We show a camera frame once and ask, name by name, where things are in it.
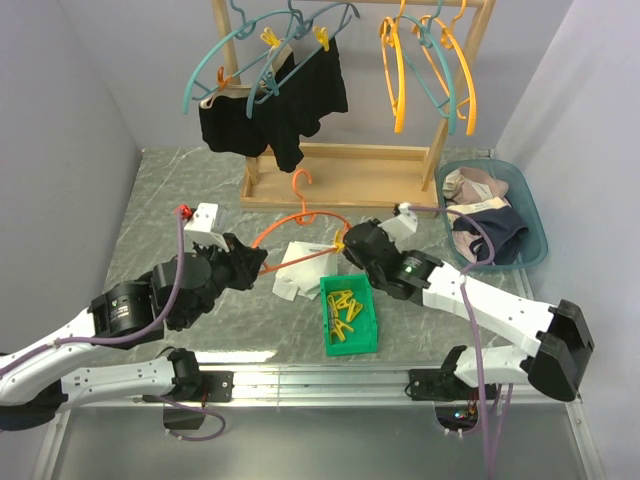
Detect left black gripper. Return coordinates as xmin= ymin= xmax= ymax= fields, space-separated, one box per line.
xmin=178 ymin=232 xmax=268 ymax=329

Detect yellow clothespin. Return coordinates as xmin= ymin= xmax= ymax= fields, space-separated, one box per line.
xmin=333 ymin=230 xmax=346 ymax=254
xmin=260 ymin=27 xmax=281 ymax=48
xmin=312 ymin=25 xmax=330 ymax=52

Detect white underwear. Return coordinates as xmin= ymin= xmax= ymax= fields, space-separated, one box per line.
xmin=272 ymin=241 xmax=338 ymax=301

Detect orange clothes hanger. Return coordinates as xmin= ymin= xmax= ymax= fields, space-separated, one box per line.
xmin=251 ymin=169 xmax=352 ymax=276

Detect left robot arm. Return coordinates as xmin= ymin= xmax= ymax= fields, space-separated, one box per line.
xmin=1 ymin=233 xmax=267 ymax=432

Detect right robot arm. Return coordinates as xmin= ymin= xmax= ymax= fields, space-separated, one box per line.
xmin=344 ymin=220 xmax=595 ymax=402

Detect beige underwear in basket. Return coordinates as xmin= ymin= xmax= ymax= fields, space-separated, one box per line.
xmin=442 ymin=167 xmax=510 ymax=214

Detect navy underwear in basket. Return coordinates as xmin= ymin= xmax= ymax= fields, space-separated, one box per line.
xmin=452 ymin=206 xmax=529 ymax=265

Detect black underwear back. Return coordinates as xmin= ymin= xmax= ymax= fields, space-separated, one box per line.
xmin=199 ymin=54 xmax=304 ymax=171

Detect black underwear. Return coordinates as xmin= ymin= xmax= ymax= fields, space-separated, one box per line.
xmin=199 ymin=54 xmax=304 ymax=171
xmin=253 ymin=39 xmax=348 ymax=173

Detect teal hanger right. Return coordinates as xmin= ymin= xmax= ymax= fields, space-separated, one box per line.
xmin=389 ymin=1 xmax=467 ymax=135

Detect teal hanger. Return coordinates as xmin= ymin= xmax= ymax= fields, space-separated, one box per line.
xmin=245 ymin=1 xmax=361 ymax=119
xmin=389 ymin=1 xmax=467 ymax=135
xmin=181 ymin=1 xmax=303 ymax=115

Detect black underwear front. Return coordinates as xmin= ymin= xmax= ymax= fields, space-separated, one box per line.
xmin=253 ymin=39 xmax=348 ymax=173

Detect yellow hanger left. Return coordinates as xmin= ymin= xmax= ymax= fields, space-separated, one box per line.
xmin=379 ymin=0 xmax=407 ymax=135

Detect yellow hanger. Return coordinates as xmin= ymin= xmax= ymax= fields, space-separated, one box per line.
xmin=379 ymin=0 xmax=407 ymax=135
xmin=412 ymin=0 xmax=477 ymax=137

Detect yellow hanger right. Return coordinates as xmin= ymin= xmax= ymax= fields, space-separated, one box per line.
xmin=412 ymin=0 xmax=477 ymax=137

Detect teal hanger middle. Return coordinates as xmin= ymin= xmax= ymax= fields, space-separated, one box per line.
xmin=245 ymin=1 xmax=361 ymax=119

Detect yellow clothespin on teal hanger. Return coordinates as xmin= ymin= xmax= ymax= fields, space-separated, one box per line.
xmin=260 ymin=27 xmax=281 ymax=48

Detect teal hanger left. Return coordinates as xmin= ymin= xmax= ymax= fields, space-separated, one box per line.
xmin=181 ymin=1 xmax=303 ymax=115

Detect yellow clothespins in bin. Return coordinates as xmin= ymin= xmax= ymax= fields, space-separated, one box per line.
xmin=326 ymin=290 xmax=364 ymax=342

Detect wooden clothes rack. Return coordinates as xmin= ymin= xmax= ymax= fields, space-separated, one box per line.
xmin=240 ymin=0 xmax=495 ymax=218

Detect green plastic bin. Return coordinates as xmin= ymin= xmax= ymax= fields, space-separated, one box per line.
xmin=320 ymin=274 xmax=378 ymax=357

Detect teal laundry basket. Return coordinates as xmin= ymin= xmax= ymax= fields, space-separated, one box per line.
xmin=436 ymin=159 xmax=548 ymax=271

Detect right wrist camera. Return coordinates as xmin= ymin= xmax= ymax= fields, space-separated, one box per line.
xmin=379 ymin=202 xmax=418 ymax=242

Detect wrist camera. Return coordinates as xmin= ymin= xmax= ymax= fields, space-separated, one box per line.
xmin=379 ymin=202 xmax=418 ymax=242
xmin=174 ymin=203 xmax=228 ymax=251

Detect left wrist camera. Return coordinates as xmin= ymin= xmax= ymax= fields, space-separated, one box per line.
xmin=174 ymin=203 xmax=228 ymax=251

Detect aluminium mounting rail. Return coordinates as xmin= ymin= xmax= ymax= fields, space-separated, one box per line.
xmin=31 ymin=361 xmax=606 ymax=479

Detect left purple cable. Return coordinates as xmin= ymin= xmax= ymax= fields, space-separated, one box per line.
xmin=0 ymin=209 xmax=227 ymax=442

